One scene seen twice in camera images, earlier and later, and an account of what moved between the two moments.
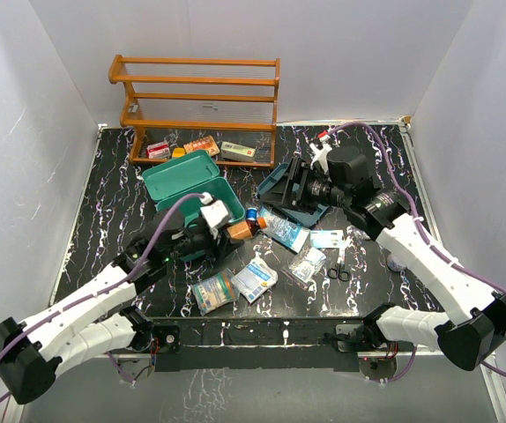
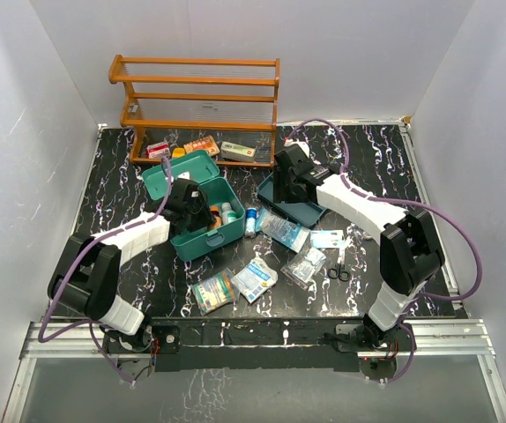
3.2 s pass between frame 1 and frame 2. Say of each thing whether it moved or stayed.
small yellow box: stayed
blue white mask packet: stayed
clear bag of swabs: stayed
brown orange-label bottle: moved
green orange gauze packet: stayed
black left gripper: moved
